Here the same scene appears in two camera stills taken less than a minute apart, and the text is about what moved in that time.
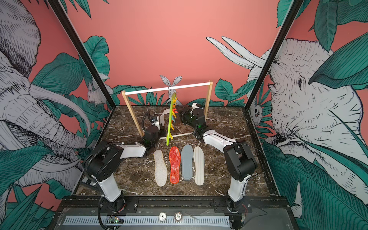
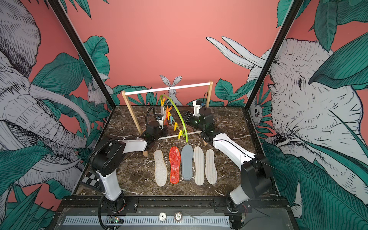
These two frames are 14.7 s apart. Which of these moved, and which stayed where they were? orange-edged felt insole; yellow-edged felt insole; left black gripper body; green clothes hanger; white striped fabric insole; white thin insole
Moved: white thin insole; green clothes hanger
Stayed: left black gripper body; yellow-edged felt insole; orange-edged felt insole; white striped fabric insole
